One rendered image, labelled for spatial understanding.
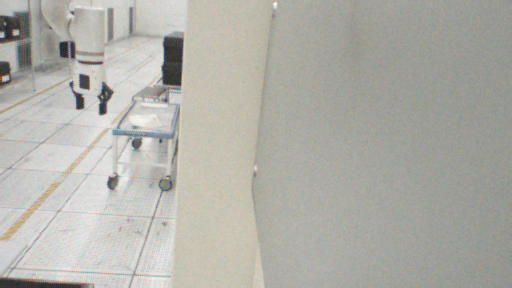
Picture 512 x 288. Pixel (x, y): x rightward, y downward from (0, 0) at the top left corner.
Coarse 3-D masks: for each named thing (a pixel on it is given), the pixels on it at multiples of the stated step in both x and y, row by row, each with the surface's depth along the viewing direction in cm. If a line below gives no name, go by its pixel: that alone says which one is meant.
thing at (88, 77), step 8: (80, 64) 124; (88, 64) 123; (96, 64) 123; (104, 64) 126; (80, 72) 125; (88, 72) 124; (96, 72) 123; (104, 72) 126; (80, 80) 126; (88, 80) 125; (96, 80) 124; (104, 80) 126; (80, 88) 127; (88, 88) 125; (96, 88) 124; (96, 96) 126
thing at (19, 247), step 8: (0, 248) 47; (8, 248) 47; (16, 248) 47; (24, 248) 48; (0, 256) 45; (8, 256) 46; (16, 256) 46; (0, 264) 44; (8, 264) 44; (0, 272) 43; (0, 280) 56; (8, 280) 56; (16, 280) 56; (24, 280) 56; (32, 280) 56; (40, 280) 57; (48, 280) 57; (56, 280) 57
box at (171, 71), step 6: (162, 66) 440; (168, 66) 437; (174, 66) 437; (180, 66) 438; (162, 72) 440; (168, 72) 439; (174, 72) 439; (180, 72) 439; (162, 78) 442; (168, 78) 442; (174, 78) 442; (180, 78) 442; (168, 84) 444; (174, 84) 444; (180, 84) 445
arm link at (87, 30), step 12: (84, 12) 117; (96, 12) 118; (72, 24) 120; (84, 24) 118; (96, 24) 119; (72, 36) 121; (84, 36) 119; (96, 36) 121; (84, 48) 120; (96, 48) 122
